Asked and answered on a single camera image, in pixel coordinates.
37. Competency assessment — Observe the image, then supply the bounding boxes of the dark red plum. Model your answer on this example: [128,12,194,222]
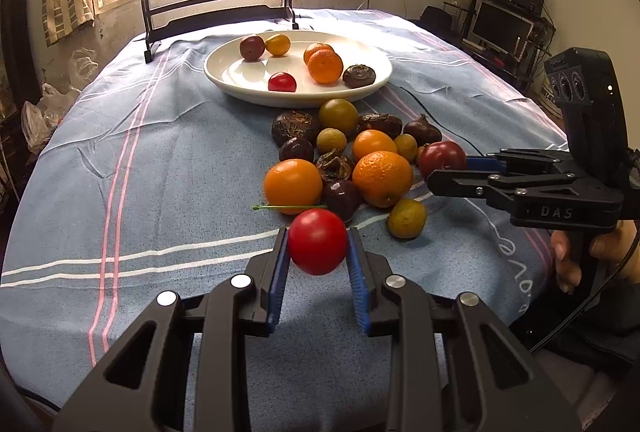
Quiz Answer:
[418,140,468,180]

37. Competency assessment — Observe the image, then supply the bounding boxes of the red cherry tomato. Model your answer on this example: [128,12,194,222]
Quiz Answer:
[288,209,348,276]
[268,71,297,93]

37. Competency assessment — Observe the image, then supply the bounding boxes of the right hand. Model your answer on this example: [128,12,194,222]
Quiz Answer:
[551,221,639,293]

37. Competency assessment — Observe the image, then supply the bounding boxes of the dark fig fruit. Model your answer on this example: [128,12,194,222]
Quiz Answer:
[402,114,442,146]

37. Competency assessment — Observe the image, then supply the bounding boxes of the green-yellow lime front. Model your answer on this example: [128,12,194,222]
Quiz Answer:
[387,198,427,240]

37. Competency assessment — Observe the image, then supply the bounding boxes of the small yellow-green lime right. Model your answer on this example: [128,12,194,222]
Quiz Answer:
[394,133,419,163]

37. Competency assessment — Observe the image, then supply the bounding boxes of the large orange right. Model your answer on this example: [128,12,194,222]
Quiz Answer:
[352,150,413,209]

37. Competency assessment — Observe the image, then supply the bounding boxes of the large orange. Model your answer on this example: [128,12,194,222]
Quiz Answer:
[262,159,323,204]
[352,150,413,209]

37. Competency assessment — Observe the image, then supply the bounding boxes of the dark brown tea cake right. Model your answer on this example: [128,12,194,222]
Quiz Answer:
[356,114,404,140]

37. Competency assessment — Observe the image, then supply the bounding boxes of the dark brown tea cake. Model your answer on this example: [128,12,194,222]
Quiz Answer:
[342,65,376,88]
[356,114,404,140]

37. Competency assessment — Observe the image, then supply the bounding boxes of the medium orange tangerine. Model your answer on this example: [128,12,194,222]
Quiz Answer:
[352,130,398,162]

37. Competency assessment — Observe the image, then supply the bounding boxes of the dark plum centre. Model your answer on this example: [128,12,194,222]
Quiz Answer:
[322,180,362,223]

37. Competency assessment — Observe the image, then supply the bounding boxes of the brown dried tea cake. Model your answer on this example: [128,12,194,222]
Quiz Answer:
[316,149,354,184]

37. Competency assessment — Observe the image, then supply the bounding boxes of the small green lime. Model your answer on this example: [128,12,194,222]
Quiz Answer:
[316,128,347,155]

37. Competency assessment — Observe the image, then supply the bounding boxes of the computer monitor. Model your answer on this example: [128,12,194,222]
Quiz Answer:
[471,1,534,58]

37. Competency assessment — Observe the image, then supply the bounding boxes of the olive green round fruit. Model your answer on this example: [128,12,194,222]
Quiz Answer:
[318,98,359,136]

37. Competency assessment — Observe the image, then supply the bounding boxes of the large orange left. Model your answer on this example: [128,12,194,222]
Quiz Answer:
[262,159,323,204]

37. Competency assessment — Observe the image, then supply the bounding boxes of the dark plum upper left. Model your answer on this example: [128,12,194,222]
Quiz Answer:
[279,136,314,162]

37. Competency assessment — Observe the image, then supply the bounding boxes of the orange tangerine front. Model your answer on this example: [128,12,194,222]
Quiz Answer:
[307,48,343,85]

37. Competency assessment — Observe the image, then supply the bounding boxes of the orange tangerine rear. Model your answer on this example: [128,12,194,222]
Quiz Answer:
[303,42,333,64]

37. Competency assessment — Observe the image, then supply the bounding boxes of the green stem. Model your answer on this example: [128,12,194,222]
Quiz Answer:
[252,204,326,214]

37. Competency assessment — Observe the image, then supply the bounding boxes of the white round plate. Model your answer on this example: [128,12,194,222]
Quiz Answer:
[204,30,393,108]

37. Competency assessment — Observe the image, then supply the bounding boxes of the red cherry tomato on plate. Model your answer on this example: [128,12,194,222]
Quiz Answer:
[268,71,297,93]

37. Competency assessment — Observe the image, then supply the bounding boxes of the blue striped tablecloth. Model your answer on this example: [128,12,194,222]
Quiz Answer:
[1,10,567,431]

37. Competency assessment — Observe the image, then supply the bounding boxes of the yellow small tomato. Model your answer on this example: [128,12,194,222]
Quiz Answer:
[265,33,291,57]

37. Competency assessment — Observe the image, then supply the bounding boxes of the dark plum on plate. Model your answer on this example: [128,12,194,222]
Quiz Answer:
[239,36,265,62]

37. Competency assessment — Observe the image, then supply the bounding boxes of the plastic bag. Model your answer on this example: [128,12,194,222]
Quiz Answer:
[21,83,80,155]

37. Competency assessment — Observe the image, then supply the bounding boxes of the black cable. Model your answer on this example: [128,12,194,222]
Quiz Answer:
[394,83,486,158]

